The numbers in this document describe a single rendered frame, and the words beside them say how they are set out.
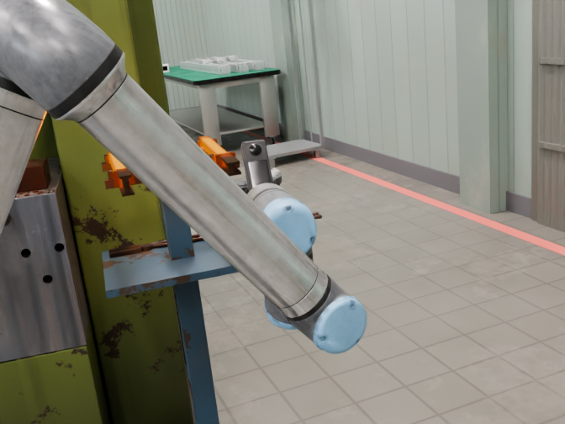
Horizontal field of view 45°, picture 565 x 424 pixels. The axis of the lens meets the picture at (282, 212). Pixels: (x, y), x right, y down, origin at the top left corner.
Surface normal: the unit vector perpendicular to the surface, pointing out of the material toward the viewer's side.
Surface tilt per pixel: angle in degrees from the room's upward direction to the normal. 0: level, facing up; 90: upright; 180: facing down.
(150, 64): 90
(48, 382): 90
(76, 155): 90
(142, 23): 90
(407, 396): 0
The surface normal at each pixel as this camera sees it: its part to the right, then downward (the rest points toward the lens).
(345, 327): 0.48, 0.27
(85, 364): 0.24, 0.25
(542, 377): -0.10, -0.95
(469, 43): -0.92, 0.20
